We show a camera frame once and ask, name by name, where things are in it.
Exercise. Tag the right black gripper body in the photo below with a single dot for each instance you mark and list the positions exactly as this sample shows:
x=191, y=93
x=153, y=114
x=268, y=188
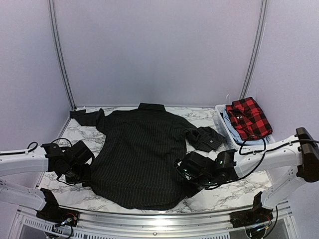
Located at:
x=203, y=182

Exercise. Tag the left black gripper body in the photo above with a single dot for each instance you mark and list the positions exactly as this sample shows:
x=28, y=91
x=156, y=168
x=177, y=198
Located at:
x=76, y=175

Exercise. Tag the black pinstriped long sleeve shirt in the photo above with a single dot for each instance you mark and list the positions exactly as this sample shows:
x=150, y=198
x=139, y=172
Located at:
x=135, y=167

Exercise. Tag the white plastic laundry basket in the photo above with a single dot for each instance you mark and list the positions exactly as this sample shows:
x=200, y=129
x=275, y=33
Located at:
x=226, y=133

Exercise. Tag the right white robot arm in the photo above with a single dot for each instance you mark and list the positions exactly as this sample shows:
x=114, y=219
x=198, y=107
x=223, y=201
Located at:
x=300, y=152

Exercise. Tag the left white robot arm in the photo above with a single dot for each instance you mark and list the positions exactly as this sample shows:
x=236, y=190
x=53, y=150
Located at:
x=68, y=161

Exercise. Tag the light blue shirt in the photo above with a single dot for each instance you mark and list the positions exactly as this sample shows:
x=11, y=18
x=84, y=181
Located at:
x=235, y=135

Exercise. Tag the red black plaid shirt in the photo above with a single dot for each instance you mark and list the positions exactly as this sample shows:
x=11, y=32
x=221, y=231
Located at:
x=248, y=119

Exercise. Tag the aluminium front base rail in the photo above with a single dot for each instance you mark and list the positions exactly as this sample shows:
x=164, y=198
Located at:
x=107, y=225

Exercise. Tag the right aluminium frame post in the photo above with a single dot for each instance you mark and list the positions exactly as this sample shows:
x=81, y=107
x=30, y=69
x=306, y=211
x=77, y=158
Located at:
x=258, y=40

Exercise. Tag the aluminium frame post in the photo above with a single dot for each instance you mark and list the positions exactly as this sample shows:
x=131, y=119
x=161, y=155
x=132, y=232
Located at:
x=258, y=40
x=59, y=53

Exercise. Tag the left aluminium frame post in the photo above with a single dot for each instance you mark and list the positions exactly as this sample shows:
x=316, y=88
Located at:
x=59, y=53

